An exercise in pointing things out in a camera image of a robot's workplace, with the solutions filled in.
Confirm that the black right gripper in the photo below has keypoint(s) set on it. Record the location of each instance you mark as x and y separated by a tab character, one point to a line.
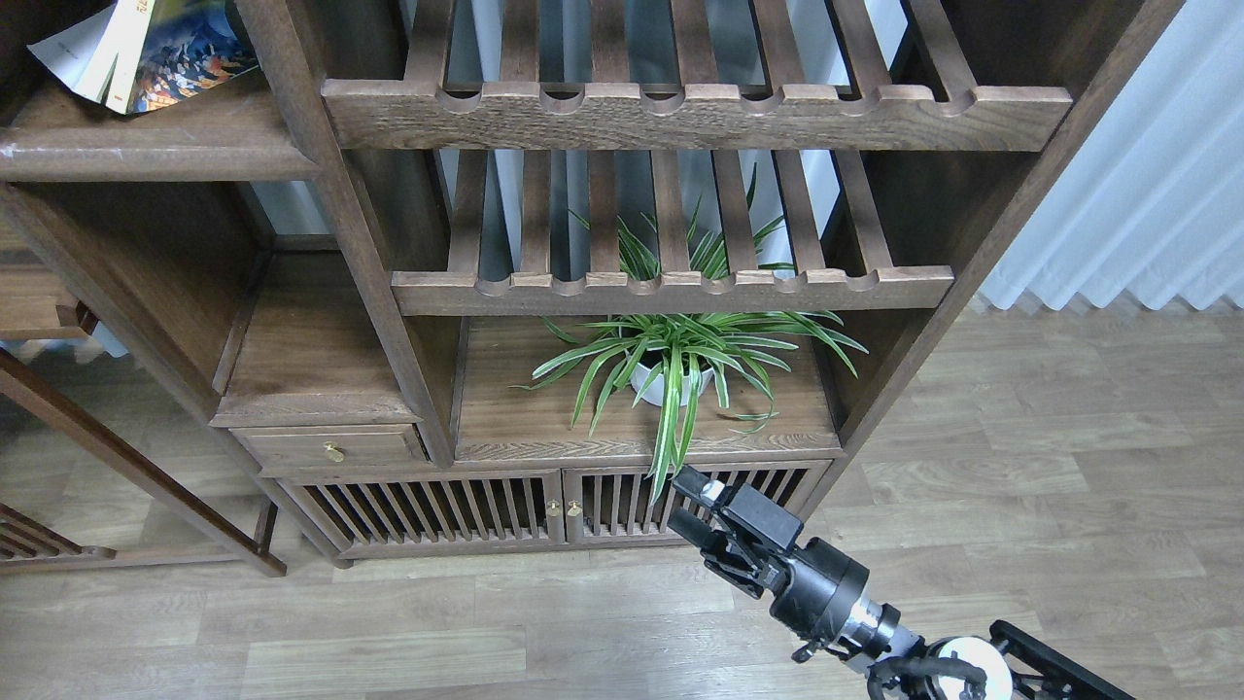
752	545

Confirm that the colourful cover paperback book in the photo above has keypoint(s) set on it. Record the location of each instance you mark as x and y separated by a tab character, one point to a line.
173	50

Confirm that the yellow green book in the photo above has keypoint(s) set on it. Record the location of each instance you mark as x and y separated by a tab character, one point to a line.
84	56

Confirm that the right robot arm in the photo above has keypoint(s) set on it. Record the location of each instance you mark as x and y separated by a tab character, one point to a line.
898	663

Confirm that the white plant pot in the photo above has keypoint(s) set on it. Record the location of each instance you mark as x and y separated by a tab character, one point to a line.
648	381

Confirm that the dark wooden bookshelf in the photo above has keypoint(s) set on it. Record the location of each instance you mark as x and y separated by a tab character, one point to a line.
356	241

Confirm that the white curtain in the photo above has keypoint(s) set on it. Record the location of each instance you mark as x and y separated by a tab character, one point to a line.
1150	211

